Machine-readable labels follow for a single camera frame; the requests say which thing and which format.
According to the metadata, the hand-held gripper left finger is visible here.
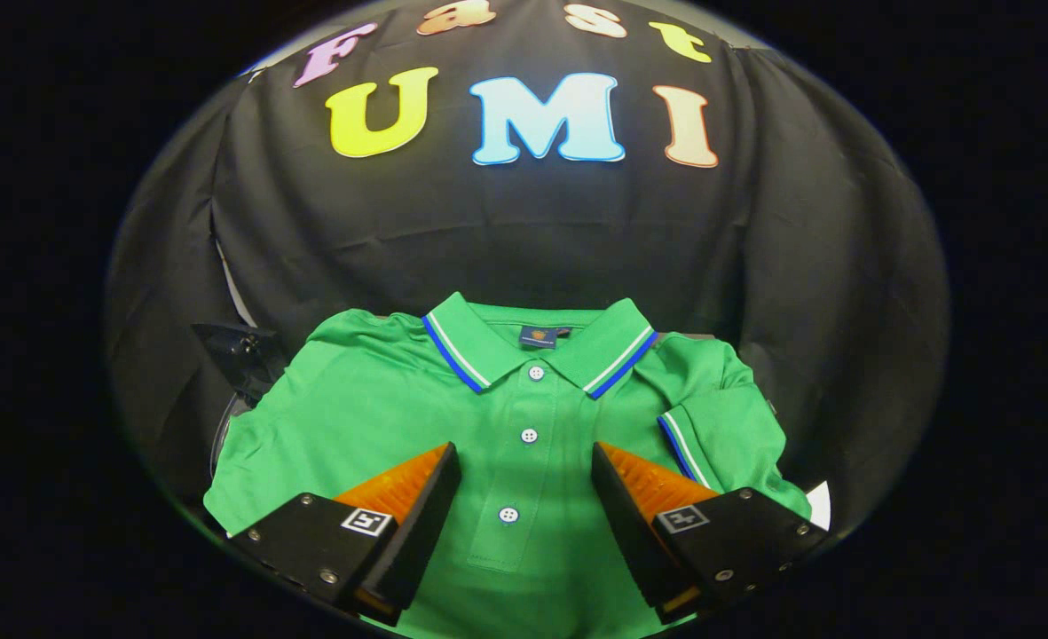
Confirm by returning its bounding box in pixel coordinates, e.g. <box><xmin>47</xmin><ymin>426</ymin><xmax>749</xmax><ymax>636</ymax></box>
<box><xmin>229</xmin><ymin>441</ymin><xmax>462</xmax><ymax>627</ymax></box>

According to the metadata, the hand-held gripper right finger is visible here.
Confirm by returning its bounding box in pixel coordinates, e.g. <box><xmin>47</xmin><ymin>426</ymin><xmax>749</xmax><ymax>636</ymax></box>
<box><xmin>591</xmin><ymin>441</ymin><xmax>831</xmax><ymax>626</ymax></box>

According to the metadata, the green polo shirt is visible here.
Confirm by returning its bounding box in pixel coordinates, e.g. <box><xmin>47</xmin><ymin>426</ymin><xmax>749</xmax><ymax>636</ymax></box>
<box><xmin>202</xmin><ymin>291</ymin><xmax>813</xmax><ymax>639</ymax></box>

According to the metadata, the dark glass washing machine lid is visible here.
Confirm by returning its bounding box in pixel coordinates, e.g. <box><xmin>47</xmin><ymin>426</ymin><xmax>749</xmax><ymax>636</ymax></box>
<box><xmin>191</xmin><ymin>322</ymin><xmax>281</xmax><ymax>409</ymax></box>

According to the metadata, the white paper sheet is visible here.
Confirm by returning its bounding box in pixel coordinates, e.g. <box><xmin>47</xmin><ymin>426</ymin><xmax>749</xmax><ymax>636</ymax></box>
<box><xmin>805</xmin><ymin>480</ymin><xmax>833</xmax><ymax>532</ymax></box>

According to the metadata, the black backdrop cloth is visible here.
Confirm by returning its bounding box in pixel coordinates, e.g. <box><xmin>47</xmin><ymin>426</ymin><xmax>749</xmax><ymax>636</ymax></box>
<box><xmin>105</xmin><ymin>0</ymin><xmax>950</xmax><ymax>533</ymax></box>

